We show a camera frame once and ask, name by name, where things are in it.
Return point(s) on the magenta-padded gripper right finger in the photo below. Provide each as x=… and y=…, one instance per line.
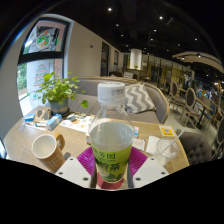
x=151, y=168

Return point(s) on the grey tufted armchair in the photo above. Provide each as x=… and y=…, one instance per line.
x=196, y=148

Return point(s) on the green potted plant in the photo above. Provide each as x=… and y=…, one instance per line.
x=58, y=90

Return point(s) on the clear green-labelled drink bottle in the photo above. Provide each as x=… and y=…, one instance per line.
x=111, y=143

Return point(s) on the ceiling spot lights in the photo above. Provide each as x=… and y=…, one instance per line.
x=109, y=9

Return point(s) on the grey upholstered sofa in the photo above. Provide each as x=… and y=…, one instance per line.
x=160, y=103

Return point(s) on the white and blue packet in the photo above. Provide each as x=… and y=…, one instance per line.
x=136, y=131

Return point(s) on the yellow square card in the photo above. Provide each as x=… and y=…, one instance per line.
x=167, y=131

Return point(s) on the white leaflet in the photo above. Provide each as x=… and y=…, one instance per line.
x=139, y=144

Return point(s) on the clear plastic cup with straw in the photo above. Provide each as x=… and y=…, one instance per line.
x=165, y=153

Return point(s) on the colourful food poster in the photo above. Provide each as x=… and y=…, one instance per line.
x=45, y=38

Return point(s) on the grey chevron pillow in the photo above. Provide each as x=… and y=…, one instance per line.
x=140, y=98

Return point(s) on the colourful printed magazine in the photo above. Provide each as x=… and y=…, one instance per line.
x=78, y=122

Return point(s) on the tan lettered mug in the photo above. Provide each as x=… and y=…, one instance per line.
x=50, y=156

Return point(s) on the group of dining chairs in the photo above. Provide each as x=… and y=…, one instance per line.
x=190, y=100

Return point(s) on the light blue small box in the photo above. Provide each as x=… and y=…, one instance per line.
x=53, y=122

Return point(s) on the brown cardboard stand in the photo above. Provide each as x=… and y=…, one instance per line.
x=42, y=114

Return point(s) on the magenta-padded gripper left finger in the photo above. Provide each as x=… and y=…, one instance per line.
x=71, y=168

